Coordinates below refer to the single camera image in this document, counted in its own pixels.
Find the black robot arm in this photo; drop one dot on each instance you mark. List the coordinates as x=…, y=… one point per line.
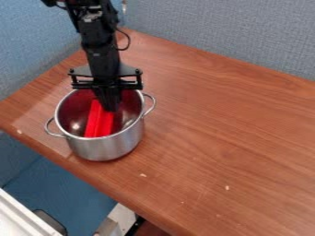
x=95, y=20

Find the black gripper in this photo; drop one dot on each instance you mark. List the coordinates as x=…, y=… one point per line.
x=105, y=72

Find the white device with black pad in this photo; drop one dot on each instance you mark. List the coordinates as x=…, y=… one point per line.
x=21, y=222

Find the red plastic block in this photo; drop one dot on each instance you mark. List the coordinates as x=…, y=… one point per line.
x=99, y=121

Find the stainless steel pot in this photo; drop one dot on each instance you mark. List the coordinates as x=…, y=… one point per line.
x=68, y=124

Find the white table leg bracket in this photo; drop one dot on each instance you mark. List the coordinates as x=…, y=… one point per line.
x=117, y=222

